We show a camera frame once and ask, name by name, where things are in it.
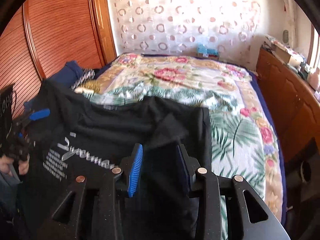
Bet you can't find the plain white side curtain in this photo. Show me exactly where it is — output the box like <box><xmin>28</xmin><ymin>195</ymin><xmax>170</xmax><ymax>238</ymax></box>
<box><xmin>274</xmin><ymin>0</ymin><xmax>304</xmax><ymax>53</ymax></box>

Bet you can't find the green leaf print sheet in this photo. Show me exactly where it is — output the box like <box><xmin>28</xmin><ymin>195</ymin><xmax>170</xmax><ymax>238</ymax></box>
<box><xmin>82</xmin><ymin>85</ymin><xmax>265</xmax><ymax>180</ymax></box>

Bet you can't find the floral blanket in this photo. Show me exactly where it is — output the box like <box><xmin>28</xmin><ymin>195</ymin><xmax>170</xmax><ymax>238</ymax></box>
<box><xmin>75</xmin><ymin>52</ymin><xmax>284</xmax><ymax>222</ymax></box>

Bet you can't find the wooden framed window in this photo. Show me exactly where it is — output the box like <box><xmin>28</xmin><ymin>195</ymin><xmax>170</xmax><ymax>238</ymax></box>
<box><xmin>309</xmin><ymin>21</ymin><xmax>320</xmax><ymax>69</ymax></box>

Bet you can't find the navy folded cloth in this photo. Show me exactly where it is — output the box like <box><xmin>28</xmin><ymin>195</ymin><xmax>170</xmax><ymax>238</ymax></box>
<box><xmin>24</xmin><ymin>60</ymin><xmax>84</xmax><ymax>110</ymax></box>

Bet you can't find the person's left hand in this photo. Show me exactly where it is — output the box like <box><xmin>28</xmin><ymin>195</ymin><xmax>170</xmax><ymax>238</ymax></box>
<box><xmin>0</xmin><ymin>153</ymin><xmax>31</xmax><ymax>177</ymax></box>

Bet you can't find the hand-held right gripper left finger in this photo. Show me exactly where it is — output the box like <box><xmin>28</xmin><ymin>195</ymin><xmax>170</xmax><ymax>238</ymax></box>
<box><xmin>41</xmin><ymin>144</ymin><xmax>144</xmax><ymax>240</ymax></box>

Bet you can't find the black printed t-shirt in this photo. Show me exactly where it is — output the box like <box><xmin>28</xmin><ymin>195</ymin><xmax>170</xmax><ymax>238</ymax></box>
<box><xmin>18</xmin><ymin>79</ymin><xmax>213</xmax><ymax>240</ymax></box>

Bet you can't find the blue packet on brown box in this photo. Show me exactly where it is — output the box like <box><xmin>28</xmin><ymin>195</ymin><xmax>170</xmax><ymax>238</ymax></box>
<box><xmin>196</xmin><ymin>42</ymin><xmax>221</xmax><ymax>61</ymax></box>

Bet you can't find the wooden desk with clutter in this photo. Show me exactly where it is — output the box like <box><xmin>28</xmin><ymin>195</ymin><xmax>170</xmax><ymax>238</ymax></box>
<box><xmin>255</xmin><ymin>47</ymin><xmax>320</xmax><ymax>163</ymax></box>

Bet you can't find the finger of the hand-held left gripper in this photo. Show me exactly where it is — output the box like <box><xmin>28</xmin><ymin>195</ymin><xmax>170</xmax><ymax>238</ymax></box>
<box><xmin>22</xmin><ymin>108</ymin><xmax>51</xmax><ymax>124</ymax></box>
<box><xmin>15</xmin><ymin>130</ymin><xmax>35</xmax><ymax>146</ymax></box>

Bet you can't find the pink bottle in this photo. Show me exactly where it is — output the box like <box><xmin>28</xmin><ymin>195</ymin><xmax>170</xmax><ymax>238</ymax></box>
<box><xmin>308</xmin><ymin>67</ymin><xmax>320</xmax><ymax>92</ymax></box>

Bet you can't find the gold cloth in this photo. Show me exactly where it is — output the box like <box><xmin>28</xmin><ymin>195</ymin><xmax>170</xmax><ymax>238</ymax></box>
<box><xmin>75</xmin><ymin>79</ymin><xmax>102</xmax><ymax>94</ymax></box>

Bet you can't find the white circle pattern curtain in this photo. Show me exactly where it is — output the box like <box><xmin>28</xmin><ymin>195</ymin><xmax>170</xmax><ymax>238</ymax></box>
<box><xmin>105</xmin><ymin>0</ymin><xmax>265</xmax><ymax>68</ymax></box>

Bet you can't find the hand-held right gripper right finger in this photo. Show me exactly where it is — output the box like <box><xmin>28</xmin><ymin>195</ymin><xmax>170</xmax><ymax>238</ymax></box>
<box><xmin>175</xmin><ymin>144</ymin><xmax>290</xmax><ymax>240</ymax></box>

